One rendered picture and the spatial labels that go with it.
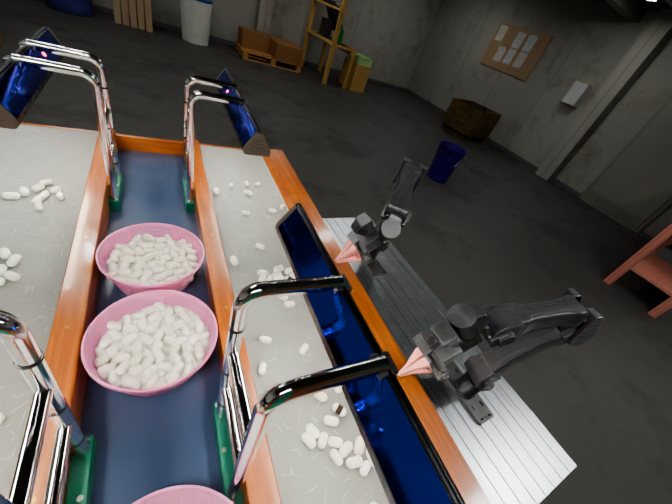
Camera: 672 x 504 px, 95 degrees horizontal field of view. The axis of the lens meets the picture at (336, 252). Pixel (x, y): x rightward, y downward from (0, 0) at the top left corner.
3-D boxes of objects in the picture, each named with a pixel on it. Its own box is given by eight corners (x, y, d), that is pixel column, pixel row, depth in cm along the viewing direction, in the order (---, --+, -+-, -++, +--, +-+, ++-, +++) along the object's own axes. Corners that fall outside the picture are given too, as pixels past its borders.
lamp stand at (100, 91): (123, 181, 122) (105, 53, 95) (120, 210, 109) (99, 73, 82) (60, 177, 112) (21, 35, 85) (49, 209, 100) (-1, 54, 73)
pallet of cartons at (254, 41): (288, 62, 748) (292, 41, 720) (301, 73, 696) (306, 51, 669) (233, 48, 680) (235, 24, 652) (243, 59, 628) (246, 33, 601)
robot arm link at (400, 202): (411, 215, 91) (430, 159, 109) (383, 203, 92) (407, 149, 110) (396, 240, 101) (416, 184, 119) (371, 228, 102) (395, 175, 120)
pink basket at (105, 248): (199, 244, 108) (199, 222, 103) (208, 303, 92) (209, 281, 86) (105, 247, 96) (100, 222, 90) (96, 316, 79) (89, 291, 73)
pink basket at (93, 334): (186, 298, 90) (186, 276, 85) (235, 368, 79) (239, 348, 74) (72, 342, 72) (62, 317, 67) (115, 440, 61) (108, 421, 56)
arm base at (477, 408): (495, 414, 84) (509, 406, 88) (447, 351, 96) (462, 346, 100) (478, 426, 89) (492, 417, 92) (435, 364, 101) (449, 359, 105)
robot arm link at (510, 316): (503, 333, 65) (619, 314, 71) (480, 300, 71) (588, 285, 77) (481, 362, 73) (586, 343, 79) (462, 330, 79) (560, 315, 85)
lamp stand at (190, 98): (228, 187, 141) (239, 82, 114) (236, 212, 128) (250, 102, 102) (182, 184, 132) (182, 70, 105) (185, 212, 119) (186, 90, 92)
